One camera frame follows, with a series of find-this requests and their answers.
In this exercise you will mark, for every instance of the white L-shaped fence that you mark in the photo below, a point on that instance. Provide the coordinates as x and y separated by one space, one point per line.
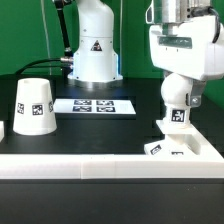
207 164

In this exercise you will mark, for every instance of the white block at left edge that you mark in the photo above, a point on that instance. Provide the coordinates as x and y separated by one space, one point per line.
1 130

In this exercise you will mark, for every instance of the white lamp bulb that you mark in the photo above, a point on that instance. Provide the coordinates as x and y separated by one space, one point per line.
174 91

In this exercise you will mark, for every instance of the white marker sheet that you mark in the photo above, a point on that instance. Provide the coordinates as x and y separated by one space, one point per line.
94 106

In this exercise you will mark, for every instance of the white lamp base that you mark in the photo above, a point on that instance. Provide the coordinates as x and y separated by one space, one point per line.
179 140

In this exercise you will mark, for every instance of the white lamp shade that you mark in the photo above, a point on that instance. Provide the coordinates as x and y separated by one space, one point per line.
34 114

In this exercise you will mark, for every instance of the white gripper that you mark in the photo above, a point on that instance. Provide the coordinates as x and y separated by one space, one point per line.
190 52

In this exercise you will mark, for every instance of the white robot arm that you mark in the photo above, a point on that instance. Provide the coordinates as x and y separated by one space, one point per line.
95 60

